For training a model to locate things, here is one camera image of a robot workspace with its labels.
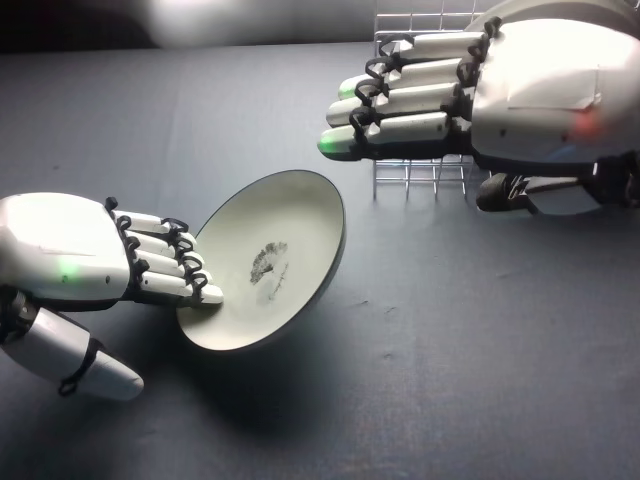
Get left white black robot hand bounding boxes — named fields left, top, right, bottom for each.
left=0, top=193, right=225, bottom=403

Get grey table cloth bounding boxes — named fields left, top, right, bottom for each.
left=0, top=42, right=640, bottom=480

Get white plate with grey print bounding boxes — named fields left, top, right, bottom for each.
left=175, top=169, right=347, bottom=354

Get silver wire dish rack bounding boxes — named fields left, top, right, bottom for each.
left=372, top=0, right=501, bottom=201

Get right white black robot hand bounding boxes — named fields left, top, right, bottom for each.
left=317, top=7, right=640, bottom=216

